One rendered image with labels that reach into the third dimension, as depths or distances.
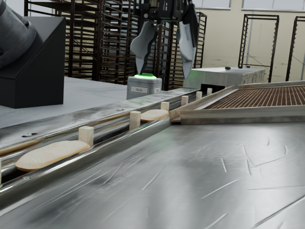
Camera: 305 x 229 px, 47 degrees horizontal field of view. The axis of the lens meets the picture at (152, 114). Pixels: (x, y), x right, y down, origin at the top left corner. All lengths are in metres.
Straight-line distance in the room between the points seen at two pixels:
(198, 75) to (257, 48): 6.56
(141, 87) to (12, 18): 0.33
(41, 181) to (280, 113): 0.22
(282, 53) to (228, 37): 1.16
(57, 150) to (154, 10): 0.30
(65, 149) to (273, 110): 0.20
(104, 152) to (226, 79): 0.75
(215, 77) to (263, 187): 0.91
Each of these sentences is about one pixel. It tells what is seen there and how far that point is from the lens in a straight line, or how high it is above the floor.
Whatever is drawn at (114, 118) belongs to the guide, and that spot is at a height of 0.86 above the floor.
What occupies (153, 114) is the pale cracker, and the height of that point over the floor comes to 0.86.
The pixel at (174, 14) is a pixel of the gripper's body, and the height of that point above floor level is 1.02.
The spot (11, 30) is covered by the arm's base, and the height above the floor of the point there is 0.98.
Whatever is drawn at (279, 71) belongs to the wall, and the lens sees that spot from 7.60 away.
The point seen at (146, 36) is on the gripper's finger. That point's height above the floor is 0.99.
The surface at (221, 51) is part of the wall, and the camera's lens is 7.71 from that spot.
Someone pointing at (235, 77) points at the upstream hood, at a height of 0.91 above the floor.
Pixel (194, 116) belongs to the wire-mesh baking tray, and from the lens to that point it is 0.36.
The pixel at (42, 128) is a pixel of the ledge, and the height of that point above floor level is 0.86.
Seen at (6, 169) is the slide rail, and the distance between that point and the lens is 0.33.
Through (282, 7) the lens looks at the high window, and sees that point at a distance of 7.67.
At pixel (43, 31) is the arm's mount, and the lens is 0.86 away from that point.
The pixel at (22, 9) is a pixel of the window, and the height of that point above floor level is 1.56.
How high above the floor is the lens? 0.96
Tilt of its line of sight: 10 degrees down
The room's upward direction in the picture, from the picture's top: 5 degrees clockwise
